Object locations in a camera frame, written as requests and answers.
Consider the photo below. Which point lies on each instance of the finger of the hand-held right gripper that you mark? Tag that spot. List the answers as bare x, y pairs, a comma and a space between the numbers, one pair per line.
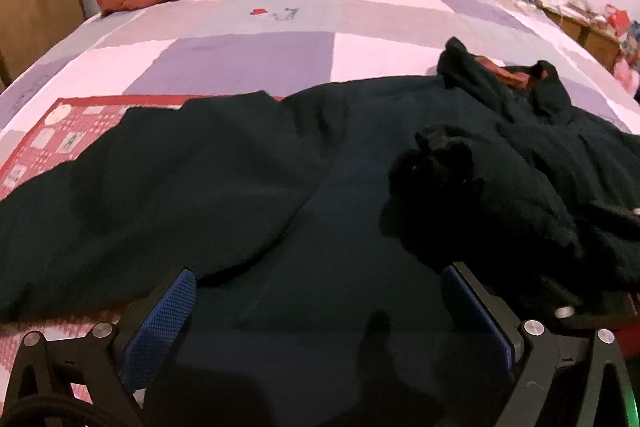
600, 314
617, 209

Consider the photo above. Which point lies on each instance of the cluttered wooden nightstand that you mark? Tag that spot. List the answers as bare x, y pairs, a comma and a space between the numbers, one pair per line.
615, 19

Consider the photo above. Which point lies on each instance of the red patterned mat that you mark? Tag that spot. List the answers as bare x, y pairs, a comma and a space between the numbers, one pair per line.
65, 132

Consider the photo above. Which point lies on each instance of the purple pink checkered bed blanket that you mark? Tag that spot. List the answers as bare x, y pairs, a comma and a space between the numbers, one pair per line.
250, 57

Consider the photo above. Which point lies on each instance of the dark green large garment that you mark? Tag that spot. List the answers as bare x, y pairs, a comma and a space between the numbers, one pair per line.
300, 182

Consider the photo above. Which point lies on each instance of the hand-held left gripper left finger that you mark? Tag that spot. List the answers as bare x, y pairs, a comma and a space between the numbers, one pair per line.
160, 322

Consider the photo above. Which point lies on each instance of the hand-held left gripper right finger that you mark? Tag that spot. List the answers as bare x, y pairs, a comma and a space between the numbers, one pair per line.
475, 312

